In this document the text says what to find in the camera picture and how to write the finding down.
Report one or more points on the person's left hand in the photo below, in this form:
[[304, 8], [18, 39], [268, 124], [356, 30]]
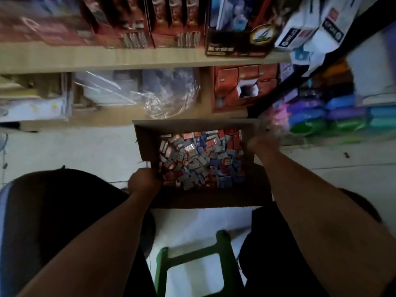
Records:
[[143, 181]]

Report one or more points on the person's right hand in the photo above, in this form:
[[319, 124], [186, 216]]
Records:
[[260, 143]]

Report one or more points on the brown cardboard box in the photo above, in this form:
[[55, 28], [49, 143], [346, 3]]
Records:
[[201, 194]]

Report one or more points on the person's left forearm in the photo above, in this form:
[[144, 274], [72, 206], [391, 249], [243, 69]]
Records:
[[89, 247]]

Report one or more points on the person's right forearm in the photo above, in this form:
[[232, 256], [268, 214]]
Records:
[[321, 225]]

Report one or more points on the red carton of small boxes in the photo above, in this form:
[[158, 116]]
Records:
[[244, 86]]

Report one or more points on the pile of small red blue packets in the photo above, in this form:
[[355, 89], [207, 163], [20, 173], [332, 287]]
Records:
[[201, 159]]

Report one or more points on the stack of colourful packets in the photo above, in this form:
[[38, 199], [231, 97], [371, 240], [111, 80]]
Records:
[[328, 111]]

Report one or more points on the clear plastic wrapped bundle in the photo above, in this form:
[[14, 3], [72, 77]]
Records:
[[139, 89]]

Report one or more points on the green plastic stool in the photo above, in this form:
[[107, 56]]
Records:
[[198, 262]]

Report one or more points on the person's left leg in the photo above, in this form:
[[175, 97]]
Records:
[[46, 219]]

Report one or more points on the person's leg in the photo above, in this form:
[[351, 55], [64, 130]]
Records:
[[46, 219], [278, 259]]

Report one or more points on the dark brown display box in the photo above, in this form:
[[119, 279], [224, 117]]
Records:
[[241, 27]]

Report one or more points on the person's right leg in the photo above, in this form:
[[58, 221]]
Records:
[[278, 259]]

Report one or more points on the white hanging packets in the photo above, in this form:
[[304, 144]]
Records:
[[315, 27]]

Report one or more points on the wooden shelf unit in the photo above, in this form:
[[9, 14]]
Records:
[[102, 57]]

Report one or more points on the white flat boxes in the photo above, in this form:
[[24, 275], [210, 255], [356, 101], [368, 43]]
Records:
[[34, 102]]

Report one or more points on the red display box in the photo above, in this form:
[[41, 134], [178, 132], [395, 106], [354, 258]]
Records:
[[123, 24], [178, 23]]

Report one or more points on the red flat packets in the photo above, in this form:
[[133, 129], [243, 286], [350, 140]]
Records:
[[40, 24]]

